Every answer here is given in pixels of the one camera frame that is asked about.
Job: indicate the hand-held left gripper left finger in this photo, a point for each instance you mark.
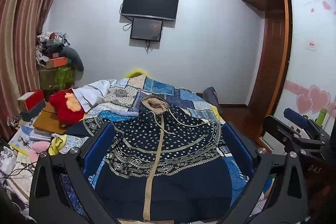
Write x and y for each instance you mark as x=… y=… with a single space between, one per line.
x=101 y=145

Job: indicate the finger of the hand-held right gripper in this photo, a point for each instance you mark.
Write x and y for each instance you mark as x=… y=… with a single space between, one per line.
x=278 y=130
x=296 y=117

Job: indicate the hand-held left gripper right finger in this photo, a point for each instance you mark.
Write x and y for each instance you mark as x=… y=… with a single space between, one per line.
x=239 y=148

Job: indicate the navy patterned hooded jacket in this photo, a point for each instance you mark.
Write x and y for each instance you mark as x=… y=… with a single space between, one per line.
x=183 y=174

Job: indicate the pile of clothes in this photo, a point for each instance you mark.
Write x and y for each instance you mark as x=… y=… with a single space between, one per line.
x=51 y=41

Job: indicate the green bottle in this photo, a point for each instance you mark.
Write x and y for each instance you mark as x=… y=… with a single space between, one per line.
x=320 y=117

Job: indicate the yellow cloth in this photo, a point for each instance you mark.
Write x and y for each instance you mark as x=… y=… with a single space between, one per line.
x=57 y=144

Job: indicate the red plush toy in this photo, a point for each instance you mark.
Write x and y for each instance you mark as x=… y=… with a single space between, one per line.
x=65 y=115

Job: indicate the white cloth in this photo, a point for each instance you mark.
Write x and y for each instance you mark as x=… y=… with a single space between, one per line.
x=89 y=94

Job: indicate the white heart-sticker sliding door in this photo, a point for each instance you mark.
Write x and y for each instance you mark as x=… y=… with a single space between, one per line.
x=307 y=61

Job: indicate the wooden board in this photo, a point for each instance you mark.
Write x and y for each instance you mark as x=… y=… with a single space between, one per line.
x=47 y=119

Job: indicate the brown wooden door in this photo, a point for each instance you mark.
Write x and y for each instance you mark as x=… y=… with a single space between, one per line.
x=270 y=61

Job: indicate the pink soft toy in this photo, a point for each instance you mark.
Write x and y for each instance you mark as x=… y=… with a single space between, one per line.
x=39 y=146

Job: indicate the stack of books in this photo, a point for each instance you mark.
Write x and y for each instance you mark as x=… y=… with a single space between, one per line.
x=39 y=134

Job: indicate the dark grey box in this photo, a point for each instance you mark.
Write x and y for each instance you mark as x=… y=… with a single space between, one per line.
x=32 y=112

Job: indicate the yellow pillow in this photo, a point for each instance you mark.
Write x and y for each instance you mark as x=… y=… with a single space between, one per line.
x=136 y=73

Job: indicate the green patterned cloth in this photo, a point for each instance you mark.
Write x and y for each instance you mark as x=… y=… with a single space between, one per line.
x=56 y=78

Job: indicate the illustrated paper sheet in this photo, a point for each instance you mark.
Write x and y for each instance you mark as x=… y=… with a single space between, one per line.
x=19 y=141

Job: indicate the red box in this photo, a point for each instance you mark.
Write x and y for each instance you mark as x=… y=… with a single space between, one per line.
x=31 y=97

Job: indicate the blue patchwork quilt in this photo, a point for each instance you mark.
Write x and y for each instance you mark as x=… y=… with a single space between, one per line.
x=168 y=90

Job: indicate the pile of white clutter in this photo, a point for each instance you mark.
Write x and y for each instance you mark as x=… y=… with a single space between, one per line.
x=11 y=161

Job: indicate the orange box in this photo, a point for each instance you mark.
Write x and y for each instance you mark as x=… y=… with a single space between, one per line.
x=56 y=61

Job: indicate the striped red curtain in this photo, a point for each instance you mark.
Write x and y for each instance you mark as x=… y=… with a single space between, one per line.
x=23 y=29

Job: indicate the small black wall monitor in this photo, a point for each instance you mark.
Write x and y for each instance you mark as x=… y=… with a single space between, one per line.
x=145 y=29

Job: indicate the large black wall television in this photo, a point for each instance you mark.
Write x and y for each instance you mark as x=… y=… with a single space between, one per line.
x=149 y=2

